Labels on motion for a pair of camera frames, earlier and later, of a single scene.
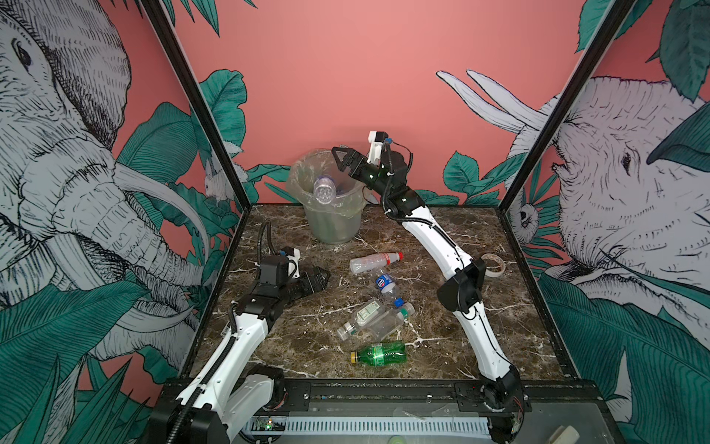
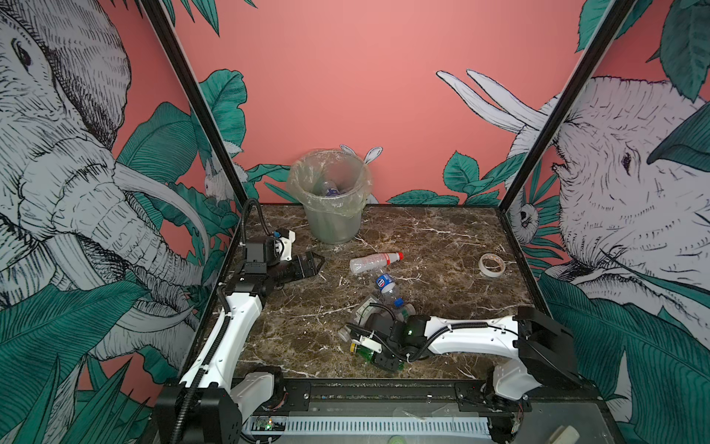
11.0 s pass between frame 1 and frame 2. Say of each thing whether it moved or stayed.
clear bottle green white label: stayed
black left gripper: moved
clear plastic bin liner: stayed
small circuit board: stayed
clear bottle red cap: stayed
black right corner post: stayed
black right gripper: moved
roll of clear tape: stayed
